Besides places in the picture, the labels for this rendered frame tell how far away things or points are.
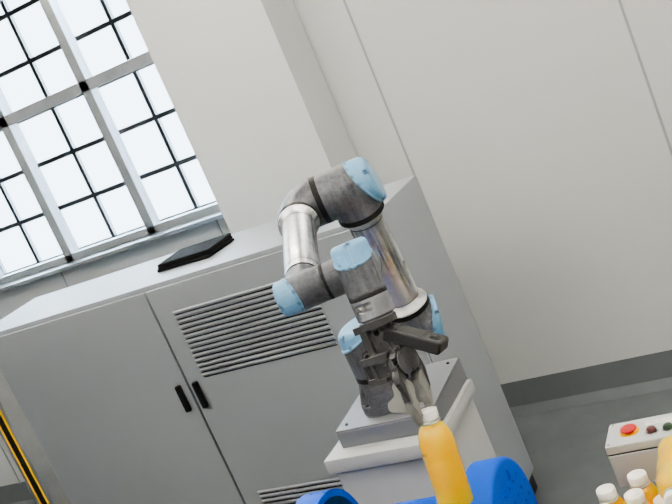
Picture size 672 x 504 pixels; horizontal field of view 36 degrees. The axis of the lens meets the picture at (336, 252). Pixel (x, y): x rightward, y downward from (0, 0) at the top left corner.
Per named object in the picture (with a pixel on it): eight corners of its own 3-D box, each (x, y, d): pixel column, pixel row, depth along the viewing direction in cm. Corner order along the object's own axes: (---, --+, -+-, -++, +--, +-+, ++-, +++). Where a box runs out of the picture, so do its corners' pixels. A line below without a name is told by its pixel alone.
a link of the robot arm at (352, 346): (353, 367, 267) (332, 322, 264) (401, 347, 266) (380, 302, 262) (353, 385, 256) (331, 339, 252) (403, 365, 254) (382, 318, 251)
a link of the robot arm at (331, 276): (324, 260, 209) (317, 264, 198) (374, 238, 207) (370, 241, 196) (339, 295, 209) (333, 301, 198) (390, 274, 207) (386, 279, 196)
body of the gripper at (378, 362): (389, 377, 199) (365, 319, 198) (426, 366, 194) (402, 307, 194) (370, 390, 192) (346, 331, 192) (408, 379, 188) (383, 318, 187)
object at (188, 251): (180, 255, 452) (177, 248, 451) (238, 237, 437) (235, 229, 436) (153, 275, 433) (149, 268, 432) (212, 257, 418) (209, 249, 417)
